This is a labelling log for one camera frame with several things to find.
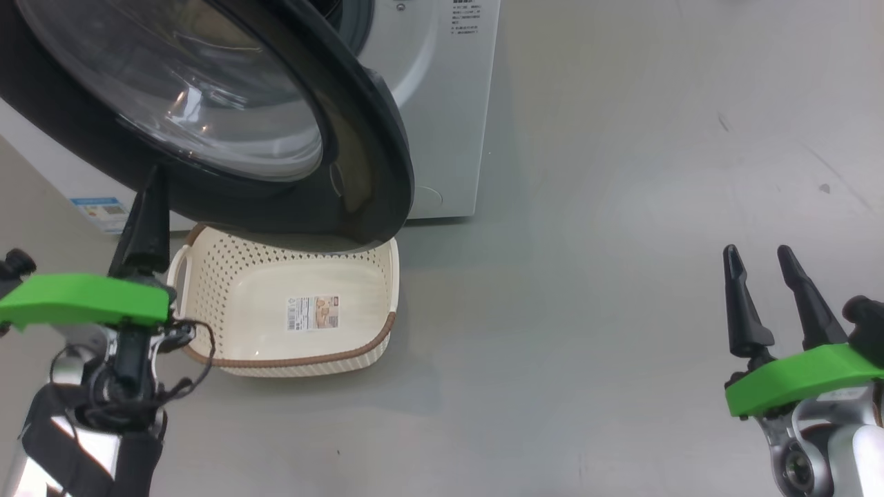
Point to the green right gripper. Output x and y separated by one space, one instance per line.
801 379

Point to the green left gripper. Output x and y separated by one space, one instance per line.
83 297

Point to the dark round glass washer door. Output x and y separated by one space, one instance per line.
359 138

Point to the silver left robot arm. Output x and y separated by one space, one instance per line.
114 366

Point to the cream perforated laundry basket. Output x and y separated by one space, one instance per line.
262 290

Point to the basket product label sticker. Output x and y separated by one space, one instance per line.
313 313

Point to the white front-load washing machine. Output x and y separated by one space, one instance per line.
449 103

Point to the blue energy label sticker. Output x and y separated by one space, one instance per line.
100 210

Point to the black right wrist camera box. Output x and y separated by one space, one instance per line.
867 331

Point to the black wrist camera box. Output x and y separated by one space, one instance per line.
17 264
867 331

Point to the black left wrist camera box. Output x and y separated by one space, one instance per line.
17 264

